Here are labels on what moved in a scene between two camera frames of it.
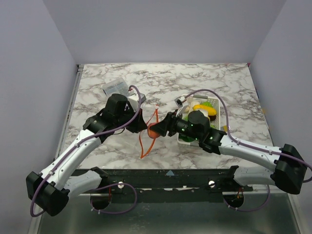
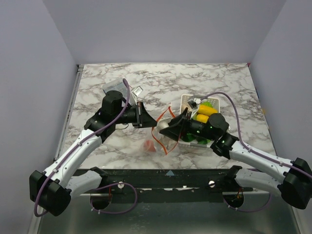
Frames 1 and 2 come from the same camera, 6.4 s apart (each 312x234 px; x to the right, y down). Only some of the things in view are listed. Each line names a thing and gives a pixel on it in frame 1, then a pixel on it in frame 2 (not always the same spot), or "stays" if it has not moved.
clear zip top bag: [146, 141] → [158, 143]
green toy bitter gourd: [206, 103] stays
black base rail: [171, 185] stays
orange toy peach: [152, 134] → [149, 146]
